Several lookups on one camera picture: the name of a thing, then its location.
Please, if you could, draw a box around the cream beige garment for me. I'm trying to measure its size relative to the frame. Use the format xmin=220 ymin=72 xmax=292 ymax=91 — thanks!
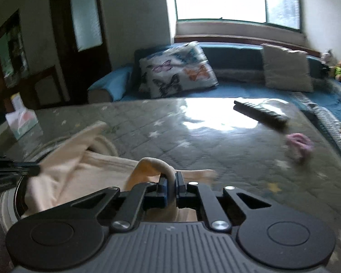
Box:
xmin=21 ymin=121 xmax=218 ymax=222

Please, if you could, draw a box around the cow plush toy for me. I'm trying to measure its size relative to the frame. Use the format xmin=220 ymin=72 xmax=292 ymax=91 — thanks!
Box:
xmin=321 ymin=49 xmax=336 ymax=67

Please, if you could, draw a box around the butterfly print pillow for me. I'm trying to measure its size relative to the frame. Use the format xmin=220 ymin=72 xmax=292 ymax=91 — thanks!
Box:
xmin=138 ymin=41 xmax=219 ymax=99

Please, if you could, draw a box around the black remote control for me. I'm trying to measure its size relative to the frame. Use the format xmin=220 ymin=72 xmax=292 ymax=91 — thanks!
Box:
xmin=233 ymin=100 xmax=289 ymax=129

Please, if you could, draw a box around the tissue box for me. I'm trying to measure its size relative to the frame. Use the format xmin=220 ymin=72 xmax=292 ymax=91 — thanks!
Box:
xmin=5 ymin=109 xmax=38 ymax=140

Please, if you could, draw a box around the dark wooden cabinet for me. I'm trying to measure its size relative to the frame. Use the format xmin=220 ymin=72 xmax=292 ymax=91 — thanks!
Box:
xmin=0 ymin=10 xmax=29 ymax=125

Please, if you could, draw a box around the dark wooden door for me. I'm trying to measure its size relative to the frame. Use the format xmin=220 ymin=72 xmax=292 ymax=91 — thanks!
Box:
xmin=49 ymin=0 xmax=112 ymax=105

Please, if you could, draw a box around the beige plain pillow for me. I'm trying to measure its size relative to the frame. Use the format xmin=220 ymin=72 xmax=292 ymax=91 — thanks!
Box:
xmin=262 ymin=44 xmax=313 ymax=92

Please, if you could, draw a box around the blue sofa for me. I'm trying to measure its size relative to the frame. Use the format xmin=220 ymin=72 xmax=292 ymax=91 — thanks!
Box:
xmin=88 ymin=43 xmax=341 ymax=152

